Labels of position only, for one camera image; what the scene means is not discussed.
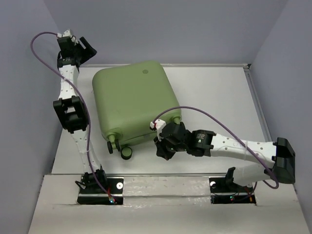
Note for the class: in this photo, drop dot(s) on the green hard-shell suitcase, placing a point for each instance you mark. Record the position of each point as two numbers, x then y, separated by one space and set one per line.
128 98

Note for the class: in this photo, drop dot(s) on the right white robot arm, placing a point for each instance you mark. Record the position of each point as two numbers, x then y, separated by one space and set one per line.
273 160

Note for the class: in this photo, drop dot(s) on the white front cover board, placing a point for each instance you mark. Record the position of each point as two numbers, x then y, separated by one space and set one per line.
165 205

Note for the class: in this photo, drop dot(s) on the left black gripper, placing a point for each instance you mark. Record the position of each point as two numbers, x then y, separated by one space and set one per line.
87 52

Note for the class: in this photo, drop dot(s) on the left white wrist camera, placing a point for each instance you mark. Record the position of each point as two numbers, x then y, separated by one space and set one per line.
67 33

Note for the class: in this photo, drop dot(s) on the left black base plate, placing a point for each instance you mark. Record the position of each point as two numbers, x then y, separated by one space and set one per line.
92 194

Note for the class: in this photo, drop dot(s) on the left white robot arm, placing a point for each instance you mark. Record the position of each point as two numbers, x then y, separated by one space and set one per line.
72 111

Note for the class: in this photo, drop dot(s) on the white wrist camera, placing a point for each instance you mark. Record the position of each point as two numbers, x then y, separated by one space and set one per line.
157 125
67 33

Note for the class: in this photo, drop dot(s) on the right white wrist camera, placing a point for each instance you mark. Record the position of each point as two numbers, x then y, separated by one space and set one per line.
157 125

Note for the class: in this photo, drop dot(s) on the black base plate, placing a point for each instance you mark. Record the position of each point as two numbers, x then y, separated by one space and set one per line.
221 193
92 194

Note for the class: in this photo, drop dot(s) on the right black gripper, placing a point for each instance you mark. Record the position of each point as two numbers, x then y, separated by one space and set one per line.
161 151

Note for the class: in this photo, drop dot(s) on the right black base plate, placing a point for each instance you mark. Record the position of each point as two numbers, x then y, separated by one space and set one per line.
221 193

